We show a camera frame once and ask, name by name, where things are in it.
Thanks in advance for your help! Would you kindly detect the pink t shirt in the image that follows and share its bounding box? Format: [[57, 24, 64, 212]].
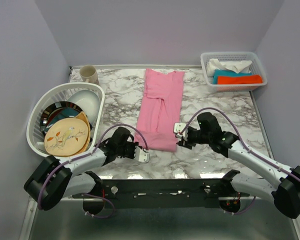
[[134, 68, 185, 153]]

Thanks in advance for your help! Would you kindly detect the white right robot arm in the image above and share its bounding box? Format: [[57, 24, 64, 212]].
[[173, 112, 300, 219]]

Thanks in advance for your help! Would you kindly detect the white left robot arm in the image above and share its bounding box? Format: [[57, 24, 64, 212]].
[[23, 124, 147, 211]]

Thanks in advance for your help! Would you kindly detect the tan scalloped dish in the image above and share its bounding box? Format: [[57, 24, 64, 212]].
[[74, 111, 90, 126]]

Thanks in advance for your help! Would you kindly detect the beige bird pattern plate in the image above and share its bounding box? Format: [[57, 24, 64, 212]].
[[44, 118, 90, 157]]

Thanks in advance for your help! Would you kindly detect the white ceramic bowl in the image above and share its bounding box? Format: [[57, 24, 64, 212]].
[[66, 89, 101, 125]]

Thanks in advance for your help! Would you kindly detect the teal ceramic plate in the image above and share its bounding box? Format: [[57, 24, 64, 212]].
[[46, 107, 81, 128]]

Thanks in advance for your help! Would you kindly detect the teal folded t shirt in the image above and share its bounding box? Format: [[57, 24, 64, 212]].
[[212, 69, 252, 85]]

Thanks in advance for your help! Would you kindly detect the white plastic mesh basket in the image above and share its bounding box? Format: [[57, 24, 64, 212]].
[[200, 51, 268, 93]]

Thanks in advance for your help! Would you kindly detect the orange folded t shirt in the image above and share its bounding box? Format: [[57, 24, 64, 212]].
[[217, 75, 263, 85]]

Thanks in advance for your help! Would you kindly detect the white folded t shirt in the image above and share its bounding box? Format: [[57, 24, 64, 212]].
[[206, 58, 252, 77]]

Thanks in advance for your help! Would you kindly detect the dark striped rim plate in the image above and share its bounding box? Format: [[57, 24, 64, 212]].
[[39, 101, 82, 134]]

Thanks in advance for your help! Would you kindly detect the beige ceramic mug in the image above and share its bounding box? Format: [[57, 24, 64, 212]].
[[79, 65, 100, 85]]

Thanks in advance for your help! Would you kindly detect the white oval dish basket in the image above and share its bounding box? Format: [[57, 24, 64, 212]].
[[26, 82, 105, 157]]

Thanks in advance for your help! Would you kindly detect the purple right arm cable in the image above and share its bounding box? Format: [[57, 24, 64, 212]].
[[178, 107, 300, 216]]

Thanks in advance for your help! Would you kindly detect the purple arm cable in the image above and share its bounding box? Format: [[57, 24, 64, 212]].
[[37, 123, 149, 219], [178, 107, 300, 216]]

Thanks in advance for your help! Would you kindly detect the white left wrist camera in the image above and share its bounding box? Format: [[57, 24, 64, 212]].
[[133, 146, 150, 163]]

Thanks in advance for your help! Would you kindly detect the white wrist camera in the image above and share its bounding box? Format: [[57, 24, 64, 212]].
[[173, 122, 188, 140], [133, 146, 150, 163]]

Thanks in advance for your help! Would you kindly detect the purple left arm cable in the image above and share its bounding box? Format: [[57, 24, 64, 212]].
[[37, 123, 149, 219]]

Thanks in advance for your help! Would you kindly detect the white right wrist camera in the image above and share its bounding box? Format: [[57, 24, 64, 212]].
[[173, 122, 188, 140]]

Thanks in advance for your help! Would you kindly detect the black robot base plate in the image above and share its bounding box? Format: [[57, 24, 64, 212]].
[[72, 172, 251, 210]]

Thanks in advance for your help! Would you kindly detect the aluminium frame rail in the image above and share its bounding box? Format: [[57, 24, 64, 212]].
[[19, 177, 300, 240]]

